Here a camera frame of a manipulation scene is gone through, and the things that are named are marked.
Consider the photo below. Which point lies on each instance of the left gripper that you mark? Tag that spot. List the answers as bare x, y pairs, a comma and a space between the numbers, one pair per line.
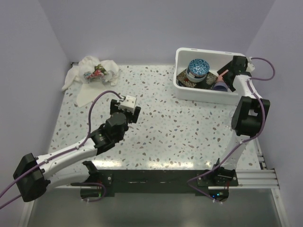
132, 119

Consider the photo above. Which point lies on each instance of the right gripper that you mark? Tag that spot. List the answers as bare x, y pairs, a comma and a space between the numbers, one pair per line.
225, 77

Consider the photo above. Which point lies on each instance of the orange plastic cup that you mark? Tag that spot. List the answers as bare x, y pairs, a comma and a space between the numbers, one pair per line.
220, 77

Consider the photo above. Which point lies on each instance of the purple plastic cup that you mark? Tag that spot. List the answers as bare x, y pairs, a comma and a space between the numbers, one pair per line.
220, 86

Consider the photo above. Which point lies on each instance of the black floral square plate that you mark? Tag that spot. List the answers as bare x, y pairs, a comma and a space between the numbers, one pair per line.
207, 83

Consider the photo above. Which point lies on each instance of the blue patterned small bowl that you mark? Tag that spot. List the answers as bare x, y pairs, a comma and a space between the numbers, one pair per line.
199, 63

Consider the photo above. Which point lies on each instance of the cream bowl blue pattern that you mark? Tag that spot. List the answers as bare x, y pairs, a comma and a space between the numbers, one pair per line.
194, 78

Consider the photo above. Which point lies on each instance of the clear glass cup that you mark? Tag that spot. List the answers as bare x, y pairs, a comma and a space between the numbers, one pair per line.
229, 118

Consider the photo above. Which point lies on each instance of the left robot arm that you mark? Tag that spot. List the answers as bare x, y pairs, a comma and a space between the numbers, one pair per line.
33, 175

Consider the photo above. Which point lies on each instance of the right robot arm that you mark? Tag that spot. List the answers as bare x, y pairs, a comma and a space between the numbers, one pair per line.
247, 121

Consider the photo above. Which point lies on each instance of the white plastic bin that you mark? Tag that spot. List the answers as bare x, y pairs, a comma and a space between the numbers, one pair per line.
216, 60

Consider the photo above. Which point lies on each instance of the white floral cloth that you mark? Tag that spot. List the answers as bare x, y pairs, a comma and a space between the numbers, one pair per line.
94, 76

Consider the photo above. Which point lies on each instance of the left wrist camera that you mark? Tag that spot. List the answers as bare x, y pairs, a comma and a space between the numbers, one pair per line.
127, 103

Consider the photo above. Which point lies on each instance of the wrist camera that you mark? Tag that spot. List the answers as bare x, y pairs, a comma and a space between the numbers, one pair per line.
250, 66
127, 103

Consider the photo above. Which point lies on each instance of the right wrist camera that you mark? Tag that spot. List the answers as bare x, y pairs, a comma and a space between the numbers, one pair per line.
250, 66

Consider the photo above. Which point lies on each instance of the aluminium frame rail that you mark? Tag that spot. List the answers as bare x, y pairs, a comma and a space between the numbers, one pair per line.
258, 179

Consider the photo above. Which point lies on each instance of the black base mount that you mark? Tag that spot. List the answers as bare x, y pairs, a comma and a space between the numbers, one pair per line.
199, 182

